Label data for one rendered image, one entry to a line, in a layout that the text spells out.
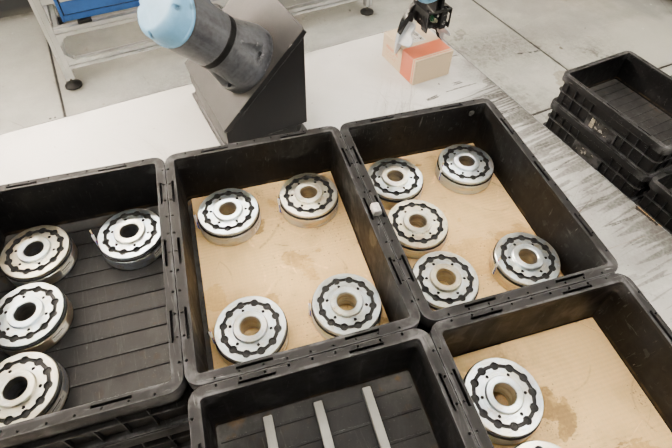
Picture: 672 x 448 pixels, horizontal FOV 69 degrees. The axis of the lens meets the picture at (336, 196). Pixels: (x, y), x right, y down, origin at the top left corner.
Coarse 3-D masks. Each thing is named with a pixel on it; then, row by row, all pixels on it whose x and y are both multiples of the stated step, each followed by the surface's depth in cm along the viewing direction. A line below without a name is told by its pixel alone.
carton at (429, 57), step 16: (384, 32) 136; (416, 32) 137; (384, 48) 140; (400, 48) 132; (416, 48) 131; (432, 48) 132; (448, 48) 132; (400, 64) 135; (416, 64) 128; (432, 64) 131; (448, 64) 134; (416, 80) 132
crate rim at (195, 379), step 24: (240, 144) 84; (264, 144) 85; (336, 144) 85; (168, 168) 80; (168, 192) 77; (360, 192) 77; (384, 240) 71; (408, 288) 66; (408, 312) 64; (192, 336) 61; (360, 336) 62; (192, 360) 59; (264, 360) 60; (288, 360) 59; (192, 384) 58
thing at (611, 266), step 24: (360, 120) 88; (384, 120) 89; (504, 120) 89; (360, 168) 81; (552, 192) 78; (384, 216) 75; (576, 216) 75; (600, 240) 72; (408, 264) 69; (528, 288) 66; (552, 288) 67; (432, 312) 64; (456, 312) 64
